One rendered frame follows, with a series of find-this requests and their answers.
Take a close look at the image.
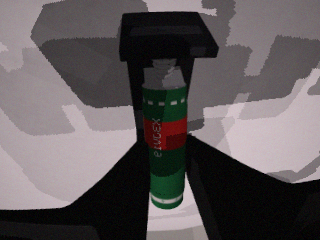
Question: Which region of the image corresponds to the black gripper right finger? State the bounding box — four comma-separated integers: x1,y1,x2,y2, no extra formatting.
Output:
185,135,320,240

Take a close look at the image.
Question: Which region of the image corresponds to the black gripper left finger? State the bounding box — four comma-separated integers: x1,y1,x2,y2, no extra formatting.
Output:
0,137,151,240

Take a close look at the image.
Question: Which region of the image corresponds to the green and red battery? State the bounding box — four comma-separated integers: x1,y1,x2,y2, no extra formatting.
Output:
141,83,188,209

